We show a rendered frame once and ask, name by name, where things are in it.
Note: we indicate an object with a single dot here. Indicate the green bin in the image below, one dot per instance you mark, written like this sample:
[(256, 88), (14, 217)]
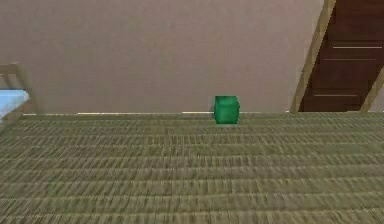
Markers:
[(226, 110)]

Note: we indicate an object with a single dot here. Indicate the dark brown room door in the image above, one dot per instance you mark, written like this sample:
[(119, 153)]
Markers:
[(346, 66)]

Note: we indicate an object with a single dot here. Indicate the wooden bed with blue sheet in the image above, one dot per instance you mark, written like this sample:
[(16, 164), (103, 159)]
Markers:
[(11, 100)]

